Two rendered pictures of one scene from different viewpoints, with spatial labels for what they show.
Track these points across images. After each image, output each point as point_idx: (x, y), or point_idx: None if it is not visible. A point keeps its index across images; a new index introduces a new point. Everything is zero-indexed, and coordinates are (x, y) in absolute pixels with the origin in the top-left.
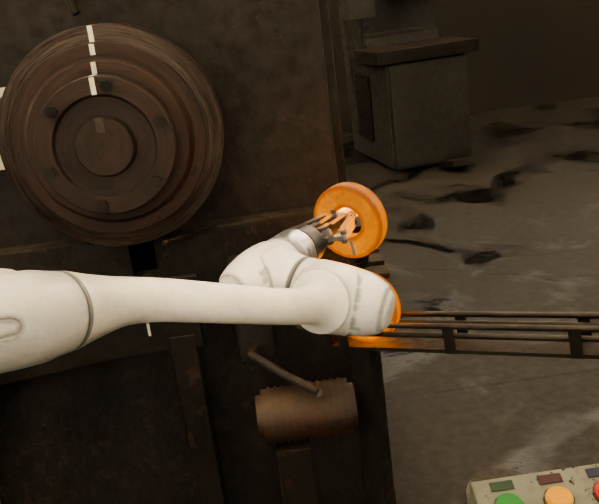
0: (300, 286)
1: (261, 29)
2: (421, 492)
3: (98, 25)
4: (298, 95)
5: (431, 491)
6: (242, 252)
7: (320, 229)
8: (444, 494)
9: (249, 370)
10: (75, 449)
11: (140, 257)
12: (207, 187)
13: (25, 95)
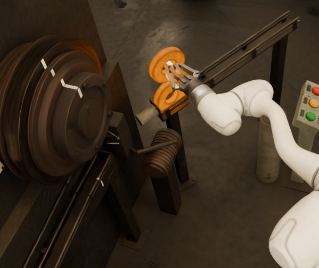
0: (261, 103)
1: None
2: (145, 147)
3: (45, 55)
4: (82, 19)
5: (147, 143)
6: (212, 110)
7: (191, 78)
8: (152, 140)
9: None
10: (74, 267)
11: None
12: None
13: (34, 129)
